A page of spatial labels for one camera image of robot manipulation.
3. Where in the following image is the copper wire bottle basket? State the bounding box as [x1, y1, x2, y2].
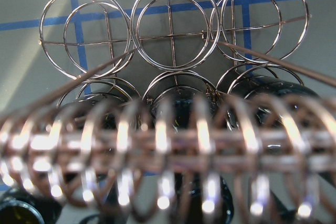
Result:
[1, 0, 335, 223]

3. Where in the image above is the dark wine bottle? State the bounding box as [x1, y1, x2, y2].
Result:
[217, 74, 335, 186]
[151, 87, 234, 223]
[1, 100, 130, 223]

